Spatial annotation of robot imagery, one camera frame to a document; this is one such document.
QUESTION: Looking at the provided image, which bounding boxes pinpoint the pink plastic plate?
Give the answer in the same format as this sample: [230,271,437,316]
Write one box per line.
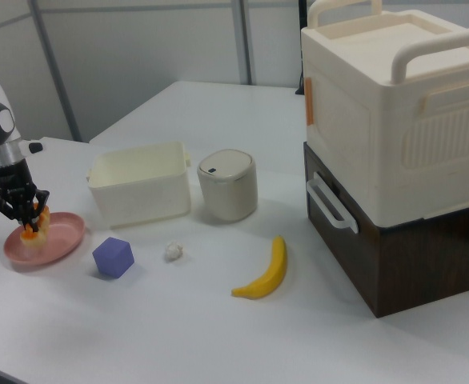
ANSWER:
[2,211,87,268]

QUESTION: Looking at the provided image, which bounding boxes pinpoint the yellow banana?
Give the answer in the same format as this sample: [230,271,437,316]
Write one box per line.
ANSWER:
[230,234,289,300]

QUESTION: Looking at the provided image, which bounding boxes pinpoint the purple cube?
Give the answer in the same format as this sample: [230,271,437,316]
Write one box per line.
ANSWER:
[91,236,135,280]

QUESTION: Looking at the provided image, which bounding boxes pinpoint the white square plastic container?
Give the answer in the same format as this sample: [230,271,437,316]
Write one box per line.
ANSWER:
[86,140,194,230]

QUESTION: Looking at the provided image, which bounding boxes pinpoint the small beige lidded trash can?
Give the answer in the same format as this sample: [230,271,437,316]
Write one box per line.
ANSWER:
[196,148,259,222]

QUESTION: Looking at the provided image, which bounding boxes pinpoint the black camera stand pole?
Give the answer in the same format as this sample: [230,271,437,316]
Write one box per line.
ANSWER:
[295,0,307,96]

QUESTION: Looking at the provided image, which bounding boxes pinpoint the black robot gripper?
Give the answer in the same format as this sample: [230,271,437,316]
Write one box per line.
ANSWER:
[0,158,51,234]

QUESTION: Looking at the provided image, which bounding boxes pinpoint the dark brown storage box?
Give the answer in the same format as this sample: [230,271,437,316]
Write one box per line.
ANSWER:
[303,142,469,319]

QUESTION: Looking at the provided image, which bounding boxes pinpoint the cream plastic storage box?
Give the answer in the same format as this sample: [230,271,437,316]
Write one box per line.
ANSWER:
[300,0,469,230]

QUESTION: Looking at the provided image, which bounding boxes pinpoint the bread slice with orange topping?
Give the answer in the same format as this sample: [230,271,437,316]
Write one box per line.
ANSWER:
[19,202,52,248]

